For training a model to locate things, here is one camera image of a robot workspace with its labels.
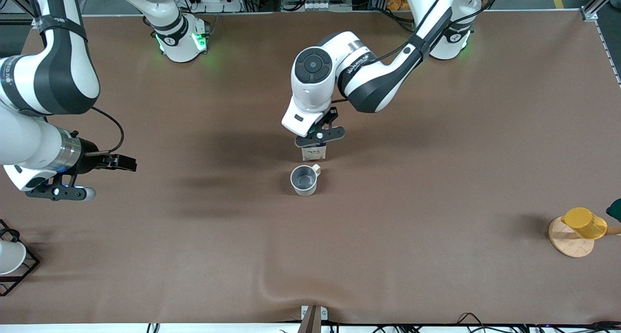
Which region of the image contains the white cup black handle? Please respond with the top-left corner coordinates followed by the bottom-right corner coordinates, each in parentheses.
top-left (0, 228), bottom-right (28, 276)

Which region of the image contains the brown table cover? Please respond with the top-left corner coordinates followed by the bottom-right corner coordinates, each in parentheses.
top-left (0, 10), bottom-right (621, 325)

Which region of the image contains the wooden mug stand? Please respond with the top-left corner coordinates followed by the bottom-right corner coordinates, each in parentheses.
top-left (548, 216), bottom-right (621, 259)

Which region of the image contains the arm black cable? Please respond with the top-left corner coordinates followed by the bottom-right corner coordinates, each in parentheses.
top-left (90, 106), bottom-right (126, 155)
top-left (332, 0), bottom-right (500, 103)

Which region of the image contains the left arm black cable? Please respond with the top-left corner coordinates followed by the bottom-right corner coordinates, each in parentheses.
top-left (332, 0), bottom-right (500, 103)

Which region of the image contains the black wire rack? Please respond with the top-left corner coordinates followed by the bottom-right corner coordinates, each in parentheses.
top-left (0, 219), bottom-right (41, 297)

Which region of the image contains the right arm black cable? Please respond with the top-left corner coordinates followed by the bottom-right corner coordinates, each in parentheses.
top-left (90, 106), bottom-right (126, 155)

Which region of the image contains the long white power strip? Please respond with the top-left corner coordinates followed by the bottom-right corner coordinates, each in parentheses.
top-left (300, 0), bottom-right (353, 12)

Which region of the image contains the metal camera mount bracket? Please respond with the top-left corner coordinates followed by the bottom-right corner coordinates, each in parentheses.
top-left (297, 305), bottom-right (329, 333)

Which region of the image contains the looped black cable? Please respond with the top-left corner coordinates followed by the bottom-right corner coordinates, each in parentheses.
top-left (456, 312), bottom-right (493, 327)

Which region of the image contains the blue white milk carton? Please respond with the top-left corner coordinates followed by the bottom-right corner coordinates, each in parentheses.
top-left (301, 144), bottom-right (327, 162)

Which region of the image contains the white mug grey inside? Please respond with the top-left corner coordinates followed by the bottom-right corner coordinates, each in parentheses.
top-left (290, 164), bottom-right (322, 197)

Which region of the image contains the yellow plastic cup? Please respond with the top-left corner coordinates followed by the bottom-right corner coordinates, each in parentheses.
top-left (561, 207), bottom-right (608, 240)

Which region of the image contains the long black cable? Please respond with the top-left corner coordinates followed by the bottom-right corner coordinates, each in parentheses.
top-left (335, 322), bottom-right (621, 332)

